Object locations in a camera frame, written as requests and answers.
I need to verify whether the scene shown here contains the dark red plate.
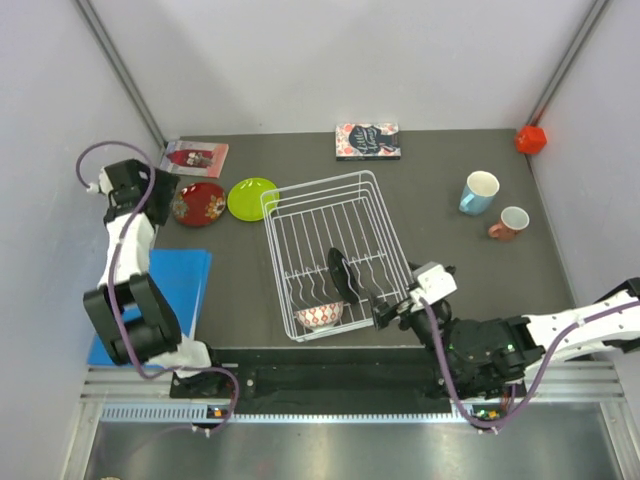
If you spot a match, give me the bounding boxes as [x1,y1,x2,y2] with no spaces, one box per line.
[171,182,226,227]

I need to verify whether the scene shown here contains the lime green plate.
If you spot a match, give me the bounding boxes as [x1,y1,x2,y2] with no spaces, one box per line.
[227,177,279,222]

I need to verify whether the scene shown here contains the salmon pink mug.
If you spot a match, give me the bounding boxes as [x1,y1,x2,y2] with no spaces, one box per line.
[488,206,530,241]

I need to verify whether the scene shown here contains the light blue mug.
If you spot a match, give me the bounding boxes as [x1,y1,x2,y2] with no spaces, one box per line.
[459,171,500,216]

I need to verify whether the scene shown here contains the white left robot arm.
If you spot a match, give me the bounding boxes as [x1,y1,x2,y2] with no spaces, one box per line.
[83,159,227,397]

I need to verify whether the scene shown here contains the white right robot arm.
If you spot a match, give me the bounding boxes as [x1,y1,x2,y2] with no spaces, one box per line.
[432,277,639,399]

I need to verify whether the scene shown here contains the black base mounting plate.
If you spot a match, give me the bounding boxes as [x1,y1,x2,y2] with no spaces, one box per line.
[169,344,526,401]

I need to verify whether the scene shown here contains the pink cover book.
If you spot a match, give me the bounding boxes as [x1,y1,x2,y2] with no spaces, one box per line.
[160,140,229,179]

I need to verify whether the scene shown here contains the red patterned white bowl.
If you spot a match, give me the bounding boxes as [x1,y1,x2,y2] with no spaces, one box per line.
[294,301,344,331]

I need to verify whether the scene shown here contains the blue foam pad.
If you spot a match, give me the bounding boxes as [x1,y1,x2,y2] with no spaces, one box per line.
[83,249,212,368]

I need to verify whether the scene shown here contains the floral Little Women book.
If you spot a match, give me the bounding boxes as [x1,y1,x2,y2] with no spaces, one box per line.
[335,122,401,161]

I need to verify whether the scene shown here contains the red cube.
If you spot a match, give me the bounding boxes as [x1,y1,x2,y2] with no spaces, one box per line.
[514,125,547,155]

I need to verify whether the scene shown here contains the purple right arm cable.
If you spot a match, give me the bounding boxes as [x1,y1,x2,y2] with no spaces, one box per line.
[419,294,640,435]

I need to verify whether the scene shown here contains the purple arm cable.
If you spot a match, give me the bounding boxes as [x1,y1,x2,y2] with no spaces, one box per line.
[75,140,240,435]
[419,294,640,435]

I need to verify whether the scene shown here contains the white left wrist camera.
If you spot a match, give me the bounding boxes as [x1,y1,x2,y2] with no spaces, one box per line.
[86,168,113,196]

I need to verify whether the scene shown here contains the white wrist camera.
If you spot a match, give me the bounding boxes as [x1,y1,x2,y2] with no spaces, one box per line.
[86,168,113,196]
[409,262,457,306]

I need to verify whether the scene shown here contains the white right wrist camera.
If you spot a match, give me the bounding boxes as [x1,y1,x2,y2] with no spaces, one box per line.
[409,262,457,306]

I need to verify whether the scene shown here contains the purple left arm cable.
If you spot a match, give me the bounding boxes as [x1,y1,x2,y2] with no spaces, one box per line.
[75,140,240,435]

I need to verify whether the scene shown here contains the white wire dish rack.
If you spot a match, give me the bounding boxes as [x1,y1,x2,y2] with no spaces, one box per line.
[264,170,411,342]

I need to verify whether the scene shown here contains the grey slotted cable duct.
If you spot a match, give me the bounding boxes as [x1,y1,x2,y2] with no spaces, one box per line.
[100,403,466,424]

